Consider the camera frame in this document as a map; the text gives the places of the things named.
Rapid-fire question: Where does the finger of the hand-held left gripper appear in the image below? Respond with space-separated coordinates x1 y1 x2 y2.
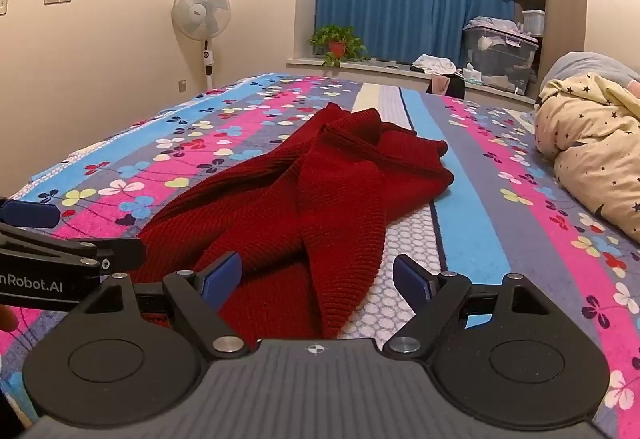
0 222 147 278
0 198 62 231

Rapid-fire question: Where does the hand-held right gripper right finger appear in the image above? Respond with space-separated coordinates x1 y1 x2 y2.
382 254 557 361

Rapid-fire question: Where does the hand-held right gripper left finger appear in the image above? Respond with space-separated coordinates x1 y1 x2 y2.
82 250 252 361

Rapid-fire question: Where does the red knit sweater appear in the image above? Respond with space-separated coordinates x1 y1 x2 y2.
127 102 455 341

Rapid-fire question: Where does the white clothes pile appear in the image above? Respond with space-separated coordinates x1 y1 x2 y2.
411 54 458 74

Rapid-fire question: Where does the person's left hand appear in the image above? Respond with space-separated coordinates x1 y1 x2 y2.
0 305 21 333

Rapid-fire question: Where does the floral striped bed sheet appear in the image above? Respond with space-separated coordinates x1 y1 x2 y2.
0 71 640 439

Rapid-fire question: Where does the black bag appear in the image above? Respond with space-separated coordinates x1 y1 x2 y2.
426 72 467 98

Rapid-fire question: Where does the star print cream quilt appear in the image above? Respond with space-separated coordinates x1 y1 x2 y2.
534 73 640 246

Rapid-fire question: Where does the clear plastic storage box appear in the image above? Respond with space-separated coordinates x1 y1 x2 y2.
462 16 541 96

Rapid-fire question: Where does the potted green plant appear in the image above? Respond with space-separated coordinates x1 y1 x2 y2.
307 25 370 68

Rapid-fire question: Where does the white standing fan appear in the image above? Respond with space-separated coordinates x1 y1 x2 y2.
171 0 232 90

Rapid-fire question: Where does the grey pillow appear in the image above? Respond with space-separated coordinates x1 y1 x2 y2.
537 51 640 94

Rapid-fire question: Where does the white plastic container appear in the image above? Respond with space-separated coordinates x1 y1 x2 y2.
521 9 546 38

